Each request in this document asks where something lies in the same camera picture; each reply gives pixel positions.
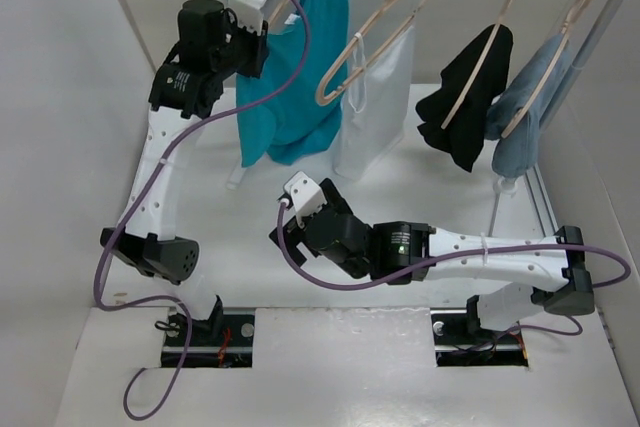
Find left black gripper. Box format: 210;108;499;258
211;9;269;80

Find teal t shirt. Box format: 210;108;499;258
236;0;350;168

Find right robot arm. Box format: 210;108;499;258
269;172;595;341

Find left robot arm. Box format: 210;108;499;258
94;0;269;344

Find beige hanger with white shirt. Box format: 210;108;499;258
314;0;436;108

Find black t shirt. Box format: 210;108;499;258
415;25;514;172

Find light blue denim shirt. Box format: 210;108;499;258
485;34;572;179

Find beige hanger with black shirt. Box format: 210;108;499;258
440;0;514;130

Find beige hanger with blue shirt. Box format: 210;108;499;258
501;0;593;139

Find white tank top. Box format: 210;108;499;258
333;0;426;180

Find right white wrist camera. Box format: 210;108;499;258
283;171;327;228

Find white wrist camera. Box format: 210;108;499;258
283;171;327;228
228;0;268;36

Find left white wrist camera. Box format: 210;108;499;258
228;0;268;36

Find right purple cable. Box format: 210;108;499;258
275;196;632;352

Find purple cable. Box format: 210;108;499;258
275;196;632;352
92;0;313;421

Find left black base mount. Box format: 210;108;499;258
154;298;256;369

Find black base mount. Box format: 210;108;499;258
154;298;256;369
431;309;529;367

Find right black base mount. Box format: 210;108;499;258
431;309;529;367

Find aluminium side rail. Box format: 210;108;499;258
524;166;558;236

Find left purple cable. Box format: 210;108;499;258
92;0;313;421

